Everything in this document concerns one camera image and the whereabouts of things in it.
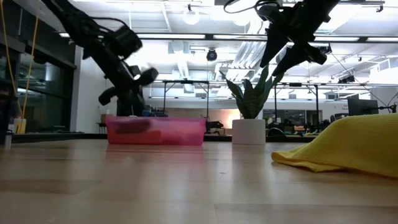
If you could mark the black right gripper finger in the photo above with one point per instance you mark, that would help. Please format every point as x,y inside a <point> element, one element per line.
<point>275,43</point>
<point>298,54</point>

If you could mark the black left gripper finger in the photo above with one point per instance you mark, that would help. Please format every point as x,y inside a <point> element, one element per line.
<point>146,77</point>
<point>107,96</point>

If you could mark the pink plastic bin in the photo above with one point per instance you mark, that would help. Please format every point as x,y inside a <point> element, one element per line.
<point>186,126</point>

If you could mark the bright yellow ribbed towel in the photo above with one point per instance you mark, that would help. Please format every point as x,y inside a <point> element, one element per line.
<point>348,143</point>

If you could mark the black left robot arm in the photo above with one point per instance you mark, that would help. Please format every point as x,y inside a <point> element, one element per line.
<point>77,25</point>

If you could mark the black background robot arm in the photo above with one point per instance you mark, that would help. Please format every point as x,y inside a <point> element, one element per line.
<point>216,125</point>

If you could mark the brown cardboard box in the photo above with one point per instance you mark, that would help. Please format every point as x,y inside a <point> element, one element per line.
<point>104,118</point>

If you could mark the long ceiling light strip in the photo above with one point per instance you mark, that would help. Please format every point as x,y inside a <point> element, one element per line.
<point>171,36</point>

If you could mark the green snake plant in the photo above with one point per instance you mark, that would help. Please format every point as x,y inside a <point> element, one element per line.
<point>253,102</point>

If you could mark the round ceiling lamp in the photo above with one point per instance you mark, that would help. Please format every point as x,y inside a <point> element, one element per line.
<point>190,22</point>

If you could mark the black computer monitor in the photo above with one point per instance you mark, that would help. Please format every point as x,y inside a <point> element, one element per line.
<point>362,106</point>

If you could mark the small white container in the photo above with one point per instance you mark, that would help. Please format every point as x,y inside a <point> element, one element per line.
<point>20,126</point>

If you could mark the white plant pot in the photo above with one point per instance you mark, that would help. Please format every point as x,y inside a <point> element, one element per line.
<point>248,132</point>

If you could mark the small white cylinder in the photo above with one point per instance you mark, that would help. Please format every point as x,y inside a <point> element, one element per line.
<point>8,140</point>

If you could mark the black background table frame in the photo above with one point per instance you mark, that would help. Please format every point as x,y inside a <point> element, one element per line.
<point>295,84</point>
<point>186,82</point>

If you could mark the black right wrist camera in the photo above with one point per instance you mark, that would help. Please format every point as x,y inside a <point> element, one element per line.
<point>269,14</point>

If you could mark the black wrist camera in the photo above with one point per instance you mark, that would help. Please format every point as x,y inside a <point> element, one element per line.
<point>126,42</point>
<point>269,14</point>

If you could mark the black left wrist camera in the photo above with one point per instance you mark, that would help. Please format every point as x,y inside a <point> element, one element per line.
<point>126,42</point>

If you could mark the silver ventilation duct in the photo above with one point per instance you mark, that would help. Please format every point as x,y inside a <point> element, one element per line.
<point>345,18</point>

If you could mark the black aluminium table frame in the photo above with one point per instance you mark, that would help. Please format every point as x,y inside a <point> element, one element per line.
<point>62,136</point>

